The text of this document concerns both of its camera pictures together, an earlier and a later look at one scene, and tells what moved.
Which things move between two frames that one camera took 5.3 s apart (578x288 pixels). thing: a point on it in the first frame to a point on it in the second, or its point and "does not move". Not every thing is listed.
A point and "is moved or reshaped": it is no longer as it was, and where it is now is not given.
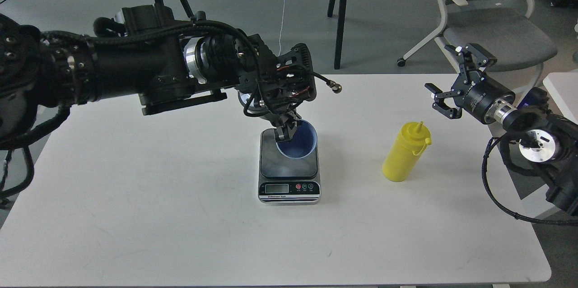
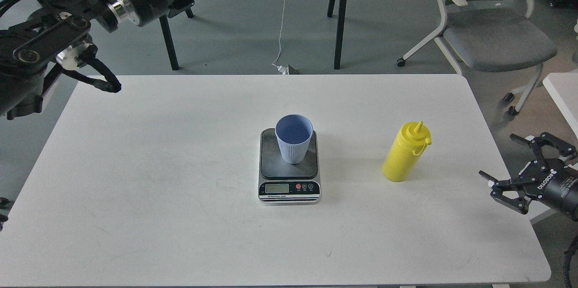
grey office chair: (491, 4) does not move
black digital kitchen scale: (286, 180) does not move
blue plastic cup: (302, 143) is moved or reshaped
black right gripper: (490, 102) to (551, 179)
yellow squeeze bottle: (405, 150) does not move
